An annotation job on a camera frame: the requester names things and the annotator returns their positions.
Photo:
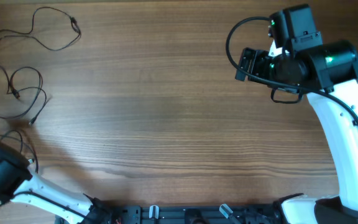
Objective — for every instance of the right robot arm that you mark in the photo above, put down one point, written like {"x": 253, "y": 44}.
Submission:
{"x": 299, "y": 62}

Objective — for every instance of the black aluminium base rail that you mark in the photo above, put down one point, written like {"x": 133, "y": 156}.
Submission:
{"x": 154, "y": 214}

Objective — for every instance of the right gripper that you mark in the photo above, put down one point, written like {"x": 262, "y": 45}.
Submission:
{"x": 260, "y": 56}

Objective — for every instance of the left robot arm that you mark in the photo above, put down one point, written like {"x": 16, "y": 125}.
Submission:
{"x": 19, "y": 184}

